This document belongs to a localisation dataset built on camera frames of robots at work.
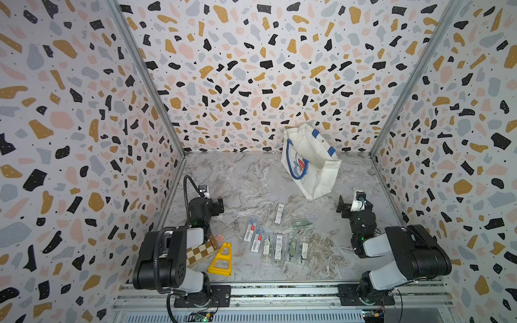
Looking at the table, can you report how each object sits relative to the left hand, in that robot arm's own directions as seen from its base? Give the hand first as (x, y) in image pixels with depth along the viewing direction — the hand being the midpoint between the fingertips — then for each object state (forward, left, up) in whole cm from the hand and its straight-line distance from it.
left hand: (210, 197), depth 93 cm
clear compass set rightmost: (-22, -42, -6) cm, 48 cm away
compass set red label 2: (-20, -21, -7) cm, 30 cm away
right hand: (-3, -65, +3) cm, 65 cm away
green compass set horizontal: (-11, -39, -7) cm, 41 cm away
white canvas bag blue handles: (+24, -50, -2) cm, 55 cm away
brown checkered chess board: (-24, +3, -5) cm, 24 cm away
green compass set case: (-22, -37, -6) cm, 43 cm away
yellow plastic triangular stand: (-27, -7, -8) cm, 29 cm away
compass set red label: (-15, -18, -6) cm, 24 cm away
